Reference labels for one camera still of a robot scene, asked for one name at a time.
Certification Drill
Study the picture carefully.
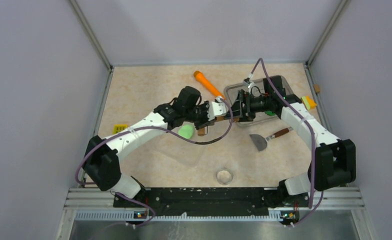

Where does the green dough disc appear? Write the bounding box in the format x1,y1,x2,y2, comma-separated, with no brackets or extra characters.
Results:
264,111,276,117

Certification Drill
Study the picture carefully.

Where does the yellow red blue toy brick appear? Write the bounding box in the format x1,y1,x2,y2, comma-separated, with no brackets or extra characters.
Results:
112,124,129,135

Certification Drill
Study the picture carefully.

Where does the wooden double-ended roller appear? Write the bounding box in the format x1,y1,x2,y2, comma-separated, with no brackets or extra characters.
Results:
196,116,240,137

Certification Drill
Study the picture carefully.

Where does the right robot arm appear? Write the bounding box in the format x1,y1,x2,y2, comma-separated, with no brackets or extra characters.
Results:
225,75,357,207

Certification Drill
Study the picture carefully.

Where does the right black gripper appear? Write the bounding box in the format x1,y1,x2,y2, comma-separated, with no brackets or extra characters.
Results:
224,89,272,123

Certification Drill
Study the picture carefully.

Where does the aluminium frame rail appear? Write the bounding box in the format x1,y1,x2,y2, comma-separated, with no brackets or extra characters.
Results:
56,186,376,240

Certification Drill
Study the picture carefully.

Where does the metal scraper wooden handle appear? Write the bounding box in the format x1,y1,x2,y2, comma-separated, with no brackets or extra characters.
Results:
249,127,293,152

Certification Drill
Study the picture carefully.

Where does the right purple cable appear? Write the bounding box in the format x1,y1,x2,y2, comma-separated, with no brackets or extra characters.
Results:
250,57,325,228

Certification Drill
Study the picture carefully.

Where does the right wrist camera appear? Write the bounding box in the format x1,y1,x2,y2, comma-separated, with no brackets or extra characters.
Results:
243,77,254,89

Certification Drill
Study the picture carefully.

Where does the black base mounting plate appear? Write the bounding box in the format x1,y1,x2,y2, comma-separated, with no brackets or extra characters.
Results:
113,186,311,218

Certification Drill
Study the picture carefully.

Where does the stainless steel tray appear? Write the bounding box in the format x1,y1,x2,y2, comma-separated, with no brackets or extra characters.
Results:
224,78,284,128

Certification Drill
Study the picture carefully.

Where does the clear round cutter ring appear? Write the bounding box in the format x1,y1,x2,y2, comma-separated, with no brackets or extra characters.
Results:
215,168,234,186

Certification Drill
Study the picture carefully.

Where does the clear plastic tray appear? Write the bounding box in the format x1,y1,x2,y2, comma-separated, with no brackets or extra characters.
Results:
153,127,205,167

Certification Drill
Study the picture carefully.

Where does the small wooden block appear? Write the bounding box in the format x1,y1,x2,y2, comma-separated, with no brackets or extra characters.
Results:
313,84,321,94

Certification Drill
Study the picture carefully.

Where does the orange plastic rolling pin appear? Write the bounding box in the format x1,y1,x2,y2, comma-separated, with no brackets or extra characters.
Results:
193,70,226,100

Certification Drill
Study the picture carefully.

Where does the orange yellow foam block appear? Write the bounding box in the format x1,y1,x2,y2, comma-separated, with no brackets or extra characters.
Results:
301,95,317,110

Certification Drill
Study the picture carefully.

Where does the green dough lump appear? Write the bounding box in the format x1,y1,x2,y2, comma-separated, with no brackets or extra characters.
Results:
177,124,195,140

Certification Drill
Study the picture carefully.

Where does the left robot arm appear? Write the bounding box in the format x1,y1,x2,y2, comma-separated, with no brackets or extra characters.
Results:
80,86,234,207

